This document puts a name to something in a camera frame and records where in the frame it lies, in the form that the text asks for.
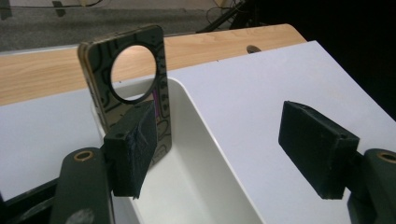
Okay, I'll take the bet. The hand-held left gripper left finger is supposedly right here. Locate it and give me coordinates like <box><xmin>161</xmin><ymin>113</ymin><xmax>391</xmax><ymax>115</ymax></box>
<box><xmin>102</xmin><ymin>100</ymin><xmax>158</xmax><ymax>200</ymax></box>

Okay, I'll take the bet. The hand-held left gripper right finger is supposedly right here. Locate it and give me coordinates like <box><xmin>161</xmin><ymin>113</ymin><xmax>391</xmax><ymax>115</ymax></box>
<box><xmin>277</xmin><ymin>100</ymin><xmax>361</xmax><ymax>200</ymax></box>

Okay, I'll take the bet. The white plastic bin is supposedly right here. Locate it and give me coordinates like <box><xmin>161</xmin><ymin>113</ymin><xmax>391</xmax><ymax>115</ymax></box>
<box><xmin>90</xmin><ymin>77</ymin><xmax>265</xmax><ymax>224</ymax></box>

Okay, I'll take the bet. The patterned phone case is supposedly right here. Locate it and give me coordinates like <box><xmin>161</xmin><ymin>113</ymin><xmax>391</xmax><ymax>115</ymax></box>
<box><xmin>78</xmin><ymin>24</ymin><xmax>173</xmax><ymax>171</ymax></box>

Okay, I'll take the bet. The white board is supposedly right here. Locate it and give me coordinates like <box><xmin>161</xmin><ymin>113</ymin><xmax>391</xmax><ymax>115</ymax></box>
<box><xmin>0</xmin><ymin>40</ymin><xmax>396</xmax><ymax>224</ymax></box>

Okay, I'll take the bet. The wooden table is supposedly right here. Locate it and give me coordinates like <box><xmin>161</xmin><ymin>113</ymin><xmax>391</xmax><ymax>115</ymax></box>
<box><xmin>0</xmin><ymin>23</ymin><xmax>307</xmax><ymax>106</ymax></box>

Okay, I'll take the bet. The black metal stand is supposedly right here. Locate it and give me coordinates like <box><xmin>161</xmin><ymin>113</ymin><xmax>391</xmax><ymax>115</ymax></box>
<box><xmin>195</xmin><ymin>0</ymin><xmax>250</xmax><ymax>34</ymax></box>

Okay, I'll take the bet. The small dark floor bracket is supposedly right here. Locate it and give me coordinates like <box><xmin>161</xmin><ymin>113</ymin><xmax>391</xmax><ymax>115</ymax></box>
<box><xmin>50</xmin><ymin>0</ymin><xmax>67</xmax><ymax>18</ymax></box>

